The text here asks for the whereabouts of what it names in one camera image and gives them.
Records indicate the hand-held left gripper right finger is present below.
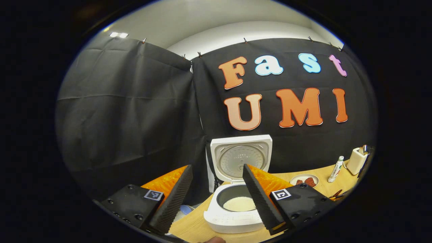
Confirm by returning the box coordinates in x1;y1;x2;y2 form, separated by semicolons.
242;164;336;236

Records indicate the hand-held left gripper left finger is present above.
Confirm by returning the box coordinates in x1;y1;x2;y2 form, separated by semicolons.
101;165;193;236

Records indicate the white rice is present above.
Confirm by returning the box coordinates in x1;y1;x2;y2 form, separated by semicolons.
223;197;256;212

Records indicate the white rice cooker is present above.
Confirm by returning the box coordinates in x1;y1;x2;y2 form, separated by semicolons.
204;135;273;234

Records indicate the white toaster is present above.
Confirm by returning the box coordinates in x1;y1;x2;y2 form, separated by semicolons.
347;147;368;175

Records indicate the white drink bottle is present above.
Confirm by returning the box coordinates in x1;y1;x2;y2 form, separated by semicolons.
327;156;345;183

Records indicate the white plate with meat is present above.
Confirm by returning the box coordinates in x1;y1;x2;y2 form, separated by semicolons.
290;174;319;188

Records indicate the black backdrop cloth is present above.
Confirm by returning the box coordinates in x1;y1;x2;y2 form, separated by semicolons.
55;34;378;206

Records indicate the black power cable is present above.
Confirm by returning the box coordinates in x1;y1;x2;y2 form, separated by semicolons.
205;142;220;193

